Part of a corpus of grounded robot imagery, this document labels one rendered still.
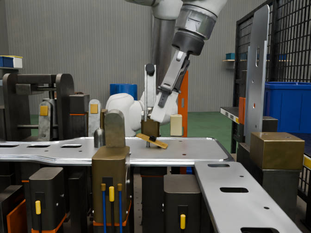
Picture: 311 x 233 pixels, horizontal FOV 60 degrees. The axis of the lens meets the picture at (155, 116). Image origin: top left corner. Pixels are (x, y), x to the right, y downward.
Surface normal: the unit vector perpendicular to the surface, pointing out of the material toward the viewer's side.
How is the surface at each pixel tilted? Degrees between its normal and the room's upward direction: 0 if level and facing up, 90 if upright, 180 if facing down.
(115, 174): 90
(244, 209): 0
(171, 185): 0
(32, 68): 90
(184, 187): 0
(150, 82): 81
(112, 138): 102
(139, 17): 90
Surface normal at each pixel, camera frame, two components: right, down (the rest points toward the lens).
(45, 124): -0.02, -0.06
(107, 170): -0.03, 0.15
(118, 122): -0.02, 0.36
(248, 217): 0.00, -0.99
